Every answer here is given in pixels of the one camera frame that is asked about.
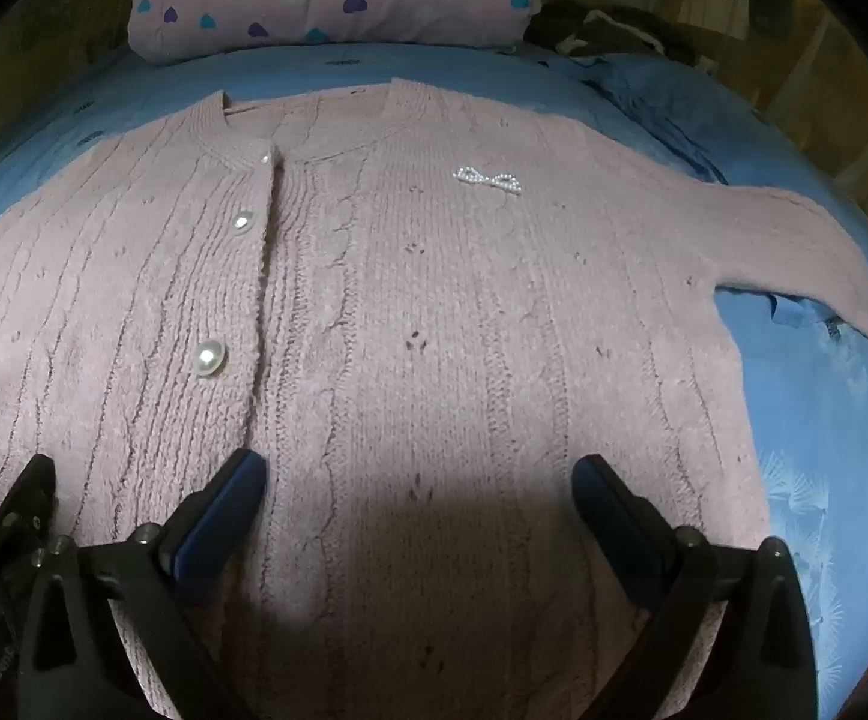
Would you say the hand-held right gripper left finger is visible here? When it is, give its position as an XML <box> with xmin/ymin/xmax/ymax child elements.
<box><xmin>17</xmin><ymin>448</ymin><xmax>268</xmax><ymax>720</ymax></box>

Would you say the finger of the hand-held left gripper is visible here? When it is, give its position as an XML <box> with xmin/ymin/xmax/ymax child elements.
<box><xmin>0</xmin><ymin>454</ymin><xmax>57</xmax><ymax>550</ymax></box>

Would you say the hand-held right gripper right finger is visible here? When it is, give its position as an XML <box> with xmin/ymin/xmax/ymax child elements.
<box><xmin>570</xmin><ymin>454</ymin><xmax>818</xmax><ymax>720</ymax></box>

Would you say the pink knitted cardigan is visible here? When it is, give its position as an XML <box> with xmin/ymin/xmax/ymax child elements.
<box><xmin>0</xmin><ymin>77</ymin><xmax>868</xmax><ymax>720</ymax></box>

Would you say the blue dandelion print bed sheet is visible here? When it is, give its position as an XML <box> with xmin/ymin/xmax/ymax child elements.
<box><xmin>0</xmin><ymin>41</ymin><xmax>868</xmax><ymax>720</ymax></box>

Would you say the crumpled blue cloth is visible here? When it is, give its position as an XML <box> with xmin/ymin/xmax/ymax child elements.
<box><xmin>554</xmin><ymin>52</ymin><xmax>729</xmax><ymax>185</ymax></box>

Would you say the dark knitted garment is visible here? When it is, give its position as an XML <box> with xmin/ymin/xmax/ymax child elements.
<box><xmin>528</xmin><ymin>0</ymin><xmax>709</xmax><ymax>61</ymax></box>

